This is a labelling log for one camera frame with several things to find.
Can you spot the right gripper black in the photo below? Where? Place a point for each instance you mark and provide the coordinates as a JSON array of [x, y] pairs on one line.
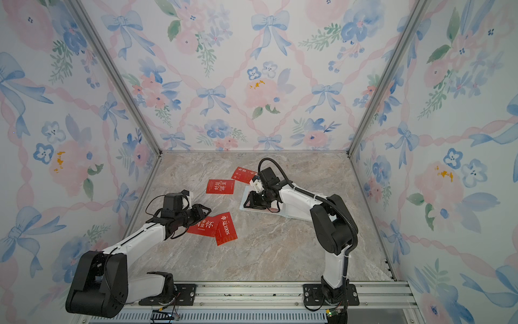
[[253, 202]]

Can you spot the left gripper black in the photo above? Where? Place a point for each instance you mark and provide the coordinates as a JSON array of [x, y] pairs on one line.
[[200, 214]]

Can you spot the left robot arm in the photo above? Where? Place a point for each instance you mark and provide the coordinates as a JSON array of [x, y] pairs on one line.
[[101, 285]]

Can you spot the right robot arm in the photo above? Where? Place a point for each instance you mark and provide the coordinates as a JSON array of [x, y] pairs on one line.
[[335, 229]]

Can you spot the red card lower left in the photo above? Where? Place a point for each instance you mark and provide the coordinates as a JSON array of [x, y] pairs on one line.
[[207, 227]]

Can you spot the red card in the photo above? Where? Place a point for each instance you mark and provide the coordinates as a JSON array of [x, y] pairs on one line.
[[220, 187], [243, 175], [207, 227]]

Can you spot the red card far top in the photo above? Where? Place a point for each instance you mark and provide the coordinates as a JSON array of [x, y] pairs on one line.
[[243, 175]]

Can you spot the red card upper left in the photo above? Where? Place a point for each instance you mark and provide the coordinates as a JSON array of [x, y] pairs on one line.
[[220, 187]]

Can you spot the red card 100 percent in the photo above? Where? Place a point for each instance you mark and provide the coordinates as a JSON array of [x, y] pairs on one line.
[[226, 231]]

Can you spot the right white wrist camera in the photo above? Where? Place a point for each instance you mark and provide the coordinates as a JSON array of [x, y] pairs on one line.
[[256, 184]]

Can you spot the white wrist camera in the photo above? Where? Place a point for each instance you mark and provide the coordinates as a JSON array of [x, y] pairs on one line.
[[186, 199], [256, 184]]

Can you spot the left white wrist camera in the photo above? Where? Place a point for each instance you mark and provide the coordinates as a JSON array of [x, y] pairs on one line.
[[186, 199]]

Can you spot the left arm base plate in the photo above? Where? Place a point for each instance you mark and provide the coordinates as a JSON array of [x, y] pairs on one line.
[[176, 295]]

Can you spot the aluminium front rail frame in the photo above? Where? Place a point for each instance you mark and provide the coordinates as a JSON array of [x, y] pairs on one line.
[[277, 302]]

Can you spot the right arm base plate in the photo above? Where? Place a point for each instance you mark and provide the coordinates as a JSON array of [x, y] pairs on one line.
[[324, 295]]

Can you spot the left aluminium corner post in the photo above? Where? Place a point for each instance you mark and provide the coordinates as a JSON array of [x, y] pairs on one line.
[[86, 25]]

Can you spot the aluminium corner post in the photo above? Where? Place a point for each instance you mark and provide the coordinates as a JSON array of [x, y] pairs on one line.
[[86, 25], [414, 19]]

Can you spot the right aluminium corner post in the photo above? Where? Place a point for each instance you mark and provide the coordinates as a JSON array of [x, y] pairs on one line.
[[414, 19]]

